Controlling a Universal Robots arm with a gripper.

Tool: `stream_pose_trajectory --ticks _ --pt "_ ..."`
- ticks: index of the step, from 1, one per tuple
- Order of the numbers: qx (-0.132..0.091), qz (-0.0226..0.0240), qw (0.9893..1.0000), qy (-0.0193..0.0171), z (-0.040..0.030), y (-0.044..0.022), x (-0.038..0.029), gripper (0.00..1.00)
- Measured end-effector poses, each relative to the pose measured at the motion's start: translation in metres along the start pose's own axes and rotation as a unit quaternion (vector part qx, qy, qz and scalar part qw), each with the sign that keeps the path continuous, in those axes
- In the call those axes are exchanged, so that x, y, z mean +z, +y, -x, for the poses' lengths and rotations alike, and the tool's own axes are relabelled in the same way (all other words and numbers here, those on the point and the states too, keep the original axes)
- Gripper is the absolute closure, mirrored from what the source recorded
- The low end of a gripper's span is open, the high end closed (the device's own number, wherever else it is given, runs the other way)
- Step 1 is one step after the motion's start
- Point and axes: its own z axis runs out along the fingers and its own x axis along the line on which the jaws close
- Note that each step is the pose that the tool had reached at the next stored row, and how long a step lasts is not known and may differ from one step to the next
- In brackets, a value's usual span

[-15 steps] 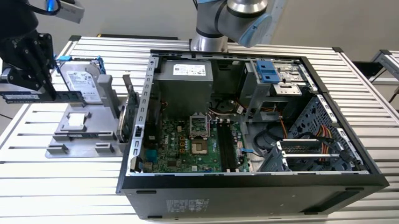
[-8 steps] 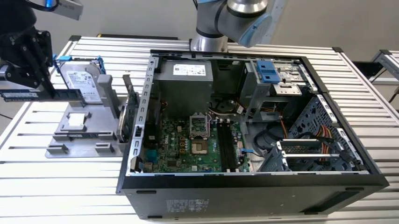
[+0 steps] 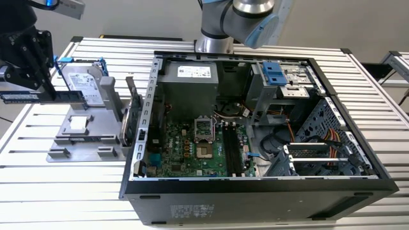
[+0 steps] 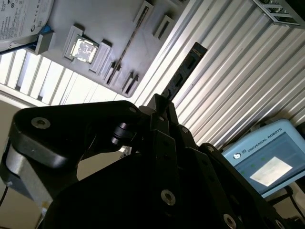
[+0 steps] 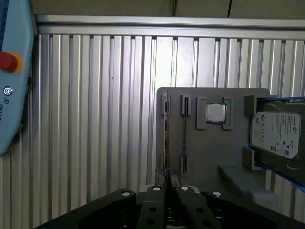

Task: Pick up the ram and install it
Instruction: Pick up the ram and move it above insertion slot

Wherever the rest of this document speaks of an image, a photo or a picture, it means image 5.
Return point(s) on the pale blue teach pendant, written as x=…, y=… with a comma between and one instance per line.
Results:
x=14, y=107

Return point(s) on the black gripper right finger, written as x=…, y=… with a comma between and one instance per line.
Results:
x=188, y=210

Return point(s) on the grey parts rack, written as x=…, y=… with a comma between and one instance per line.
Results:
x=214, y=148

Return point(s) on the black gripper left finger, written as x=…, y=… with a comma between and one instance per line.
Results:
x=152, y=210

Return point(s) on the silver CPU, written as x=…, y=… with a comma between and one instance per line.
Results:
x=215, y=113

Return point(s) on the hard disk in blue carrier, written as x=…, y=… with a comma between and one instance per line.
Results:
x=274, y=133

